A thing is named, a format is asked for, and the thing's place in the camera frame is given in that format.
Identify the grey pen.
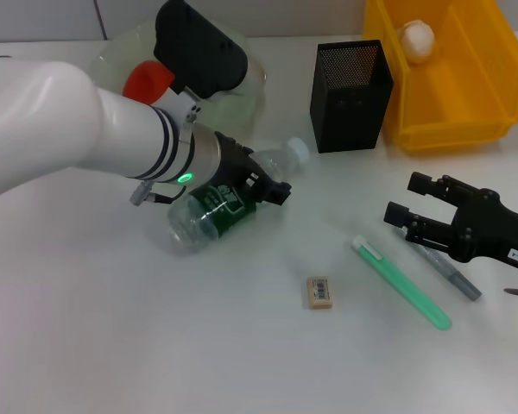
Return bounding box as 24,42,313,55
396,228,483,302

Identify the clear green label water bottle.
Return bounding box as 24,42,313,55
167,136,311,256

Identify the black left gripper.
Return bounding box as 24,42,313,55
214,131,294,207

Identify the red orange fruit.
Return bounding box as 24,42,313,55
123,60,176,107

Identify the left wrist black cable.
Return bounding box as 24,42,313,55
130,180,198,207

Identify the yellow plastic bin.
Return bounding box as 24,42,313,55
362,0,518,152

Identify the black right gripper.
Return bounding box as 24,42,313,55
382,171,518,274

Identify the translucent glass fruit plate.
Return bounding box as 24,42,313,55
90,21,268,130

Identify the black mesh pen holder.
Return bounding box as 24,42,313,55
309,39,395,154

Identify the green pen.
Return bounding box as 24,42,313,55
351,235,452,332

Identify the beige eraser with barcode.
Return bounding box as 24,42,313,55
306,276,335,311

